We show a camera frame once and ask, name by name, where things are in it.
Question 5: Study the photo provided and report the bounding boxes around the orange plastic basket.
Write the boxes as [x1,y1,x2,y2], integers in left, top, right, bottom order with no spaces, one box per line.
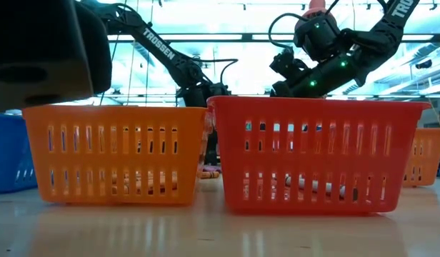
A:
[21,104,209,207]
[401,127,440,188]

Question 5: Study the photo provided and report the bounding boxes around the red plastic basket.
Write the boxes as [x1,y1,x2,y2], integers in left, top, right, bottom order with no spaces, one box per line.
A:
[206,95,432,216]

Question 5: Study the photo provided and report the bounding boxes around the grey crayon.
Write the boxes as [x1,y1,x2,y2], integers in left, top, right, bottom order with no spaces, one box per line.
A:
[284,173,347,198]

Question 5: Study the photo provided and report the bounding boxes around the blue plastic basket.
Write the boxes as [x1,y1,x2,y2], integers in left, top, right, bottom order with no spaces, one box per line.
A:
[0,113,39,195]

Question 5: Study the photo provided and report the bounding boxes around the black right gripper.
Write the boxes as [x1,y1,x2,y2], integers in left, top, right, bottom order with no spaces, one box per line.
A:
[269,48,314,98]

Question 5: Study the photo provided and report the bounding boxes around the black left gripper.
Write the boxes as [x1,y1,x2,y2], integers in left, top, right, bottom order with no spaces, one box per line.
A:
[176,82,231,108]

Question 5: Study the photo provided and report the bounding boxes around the red desk lamp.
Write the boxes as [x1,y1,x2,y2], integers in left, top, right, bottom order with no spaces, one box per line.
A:
[301,0,331,21]

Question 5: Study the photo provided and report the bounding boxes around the large blurred black object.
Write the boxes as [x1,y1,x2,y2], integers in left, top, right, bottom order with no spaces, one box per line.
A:
[0,0,113,114]

